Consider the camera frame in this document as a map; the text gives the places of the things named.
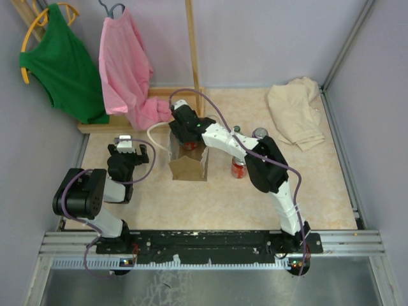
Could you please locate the red Coke can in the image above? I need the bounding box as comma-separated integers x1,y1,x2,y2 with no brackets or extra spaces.
231,157,247,179
182,142,198,150

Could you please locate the canvas bag with rope handles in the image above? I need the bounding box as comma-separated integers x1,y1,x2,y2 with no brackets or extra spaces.
147,113,224,182

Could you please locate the purple Fanta soda can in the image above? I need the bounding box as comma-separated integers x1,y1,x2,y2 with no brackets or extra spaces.
252,127,268,139

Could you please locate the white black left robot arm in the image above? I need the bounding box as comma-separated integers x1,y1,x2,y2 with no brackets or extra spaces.
52,141,150,254

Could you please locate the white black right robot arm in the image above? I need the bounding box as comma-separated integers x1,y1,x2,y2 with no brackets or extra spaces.
169,100,310,253

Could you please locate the wooden clothes rack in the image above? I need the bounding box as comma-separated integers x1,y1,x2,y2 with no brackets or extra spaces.
11,1,205,134

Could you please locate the pink t-shirt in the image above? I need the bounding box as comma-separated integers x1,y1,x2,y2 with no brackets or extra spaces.
98,8,171,131

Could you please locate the green tank top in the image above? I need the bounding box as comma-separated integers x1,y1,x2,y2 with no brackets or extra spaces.
19,3,110,124

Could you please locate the beige folded cloth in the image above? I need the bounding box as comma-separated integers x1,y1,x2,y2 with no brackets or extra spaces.
266,76,324,151

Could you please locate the grey clothes hanger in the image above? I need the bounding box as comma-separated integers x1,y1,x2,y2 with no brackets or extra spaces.
98,0,126,19

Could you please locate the yellow clothes hanger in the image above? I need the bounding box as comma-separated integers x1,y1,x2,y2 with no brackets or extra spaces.
20,2,80,85

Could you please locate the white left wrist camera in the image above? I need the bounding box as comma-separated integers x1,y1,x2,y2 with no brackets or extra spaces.
114,135,136,154

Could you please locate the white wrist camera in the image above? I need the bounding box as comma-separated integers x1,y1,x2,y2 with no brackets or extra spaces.
170,99,189,112
114,135,136,154

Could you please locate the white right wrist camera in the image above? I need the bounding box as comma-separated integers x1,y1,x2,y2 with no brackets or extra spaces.
170,99,189,112

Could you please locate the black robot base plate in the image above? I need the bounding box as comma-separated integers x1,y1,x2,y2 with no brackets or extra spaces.
96,230,323,265

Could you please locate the aluminium frame rail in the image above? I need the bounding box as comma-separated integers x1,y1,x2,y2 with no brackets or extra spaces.
39,230,385,276

